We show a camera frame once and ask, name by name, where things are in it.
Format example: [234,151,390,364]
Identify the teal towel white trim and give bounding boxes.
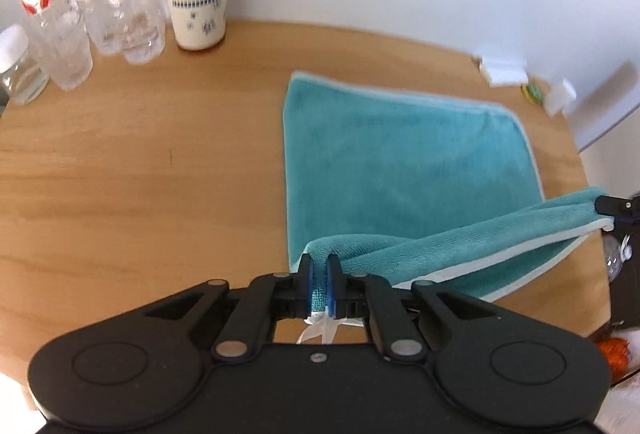
[283,72,614,343]

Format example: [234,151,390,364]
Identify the white cabinet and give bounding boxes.
[569,58,640,153]

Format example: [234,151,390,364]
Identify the white paper roll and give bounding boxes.
[542,79,577,117]

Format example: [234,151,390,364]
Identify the orange object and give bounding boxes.
[596,336,631,381]

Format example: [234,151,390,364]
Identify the green yellow small wrapper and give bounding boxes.
[521,83,544,106]

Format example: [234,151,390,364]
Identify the white crumpled tissue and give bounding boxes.
[478,57,528,88]

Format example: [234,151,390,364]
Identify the small jar white lid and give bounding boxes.
[0,24,49,105]

